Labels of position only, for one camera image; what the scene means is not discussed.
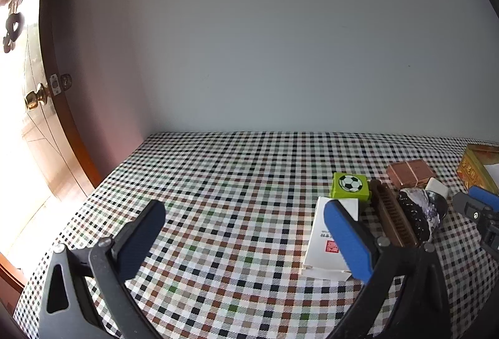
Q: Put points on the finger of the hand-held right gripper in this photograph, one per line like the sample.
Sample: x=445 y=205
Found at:
x=485 y=196
x=469 y=208

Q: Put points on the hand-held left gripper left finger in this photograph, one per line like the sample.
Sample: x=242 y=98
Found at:
x=142 y=239

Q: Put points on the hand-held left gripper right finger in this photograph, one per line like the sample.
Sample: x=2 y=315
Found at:
x=351 y=241

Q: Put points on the white box with red label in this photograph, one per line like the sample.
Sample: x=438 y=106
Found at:
x=321 y=237

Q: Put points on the gold tin box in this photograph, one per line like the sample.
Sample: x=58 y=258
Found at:
x=471 y=165

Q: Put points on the brown wooden comb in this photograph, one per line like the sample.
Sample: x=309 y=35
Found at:
x=393 y=214

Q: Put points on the green soccer ball block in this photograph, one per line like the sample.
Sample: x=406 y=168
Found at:
x=349 y=185

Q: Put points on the cream rectangular block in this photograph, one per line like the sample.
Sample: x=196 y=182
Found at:
x=436 y=187

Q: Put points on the checkered tablecloth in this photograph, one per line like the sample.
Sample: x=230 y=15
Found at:
x=234 y=175

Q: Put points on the wooden door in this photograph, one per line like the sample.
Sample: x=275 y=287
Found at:
x=50 y=151

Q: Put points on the brass door latch plate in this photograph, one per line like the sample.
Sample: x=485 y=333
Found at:
x=60 y=83

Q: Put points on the brass door knob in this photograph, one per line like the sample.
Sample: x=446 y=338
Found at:
x=37 y=98

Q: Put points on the dark door ornament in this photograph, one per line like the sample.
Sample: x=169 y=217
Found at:
x=13 y=27

